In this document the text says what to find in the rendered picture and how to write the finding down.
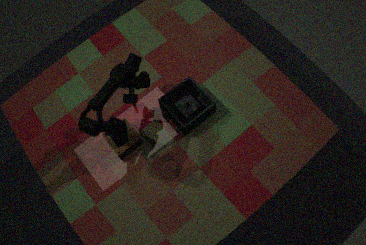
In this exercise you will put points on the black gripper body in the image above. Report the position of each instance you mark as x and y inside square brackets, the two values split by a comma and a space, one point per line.
[130, 98]

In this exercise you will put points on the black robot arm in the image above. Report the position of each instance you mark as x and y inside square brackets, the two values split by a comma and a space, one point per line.
[121, 76]

